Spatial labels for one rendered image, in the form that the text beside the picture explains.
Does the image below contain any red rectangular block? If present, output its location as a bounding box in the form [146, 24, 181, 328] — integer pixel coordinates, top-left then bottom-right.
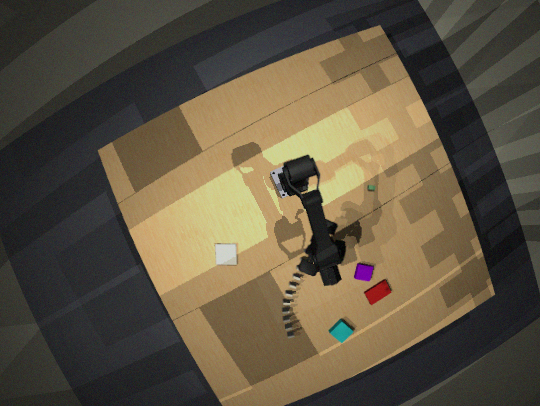
[364, 279, 391, 305]

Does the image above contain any teal block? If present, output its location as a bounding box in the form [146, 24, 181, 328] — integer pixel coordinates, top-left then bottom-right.
[328, 319, 353, 343]

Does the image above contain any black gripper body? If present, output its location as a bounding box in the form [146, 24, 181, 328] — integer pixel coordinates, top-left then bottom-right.
[298, 219, 338, 276]

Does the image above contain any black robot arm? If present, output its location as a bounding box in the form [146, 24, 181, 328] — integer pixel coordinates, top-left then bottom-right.
[278, 155, 346, 286]

